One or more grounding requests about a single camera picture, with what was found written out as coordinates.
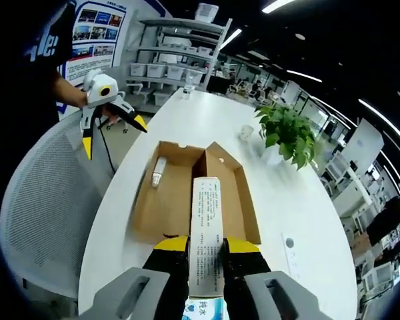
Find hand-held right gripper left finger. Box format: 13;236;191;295
79;235;191;320

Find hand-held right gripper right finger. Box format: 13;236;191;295
221;236;334;320

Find blue white wet wipes pack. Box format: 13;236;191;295
183;296;228;320

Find white blue carton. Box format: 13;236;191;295
189;176;228;299

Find white spray bottle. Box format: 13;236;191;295
150;156;167;189

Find brown cardboard shoe box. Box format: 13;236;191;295
130;140;263;246

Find person's left hand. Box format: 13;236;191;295
101;108;120;127

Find white swivel chair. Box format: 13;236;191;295
105;81;147;134

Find row of white storage bins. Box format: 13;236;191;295
129;36;214;106

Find clear glass vessel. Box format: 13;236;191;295
183;75;197;101

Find operator in black shirt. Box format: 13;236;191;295
0;0;78;234

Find grey storage shelf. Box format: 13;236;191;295
125;16;233;114

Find white mesh office chair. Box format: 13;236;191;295
0;111;121;297

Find white plastic container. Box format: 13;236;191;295
195;2;218;23

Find group of white office chairs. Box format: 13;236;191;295
228;78;400;301

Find green potted plant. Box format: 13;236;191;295
255;103;321;171

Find ceiling light strips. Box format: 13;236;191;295
218;0;400;187

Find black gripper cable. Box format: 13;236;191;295
89;109;117;173

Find blue white wall poster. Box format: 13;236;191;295
63;0;131;87

